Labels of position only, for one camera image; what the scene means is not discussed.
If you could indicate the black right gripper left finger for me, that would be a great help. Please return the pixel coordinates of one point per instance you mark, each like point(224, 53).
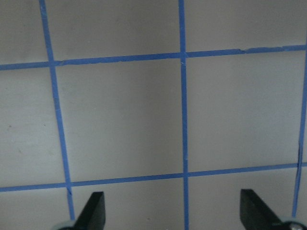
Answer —
point(92, 216)

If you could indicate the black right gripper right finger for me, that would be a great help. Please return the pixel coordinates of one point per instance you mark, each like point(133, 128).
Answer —
point(256, 215)

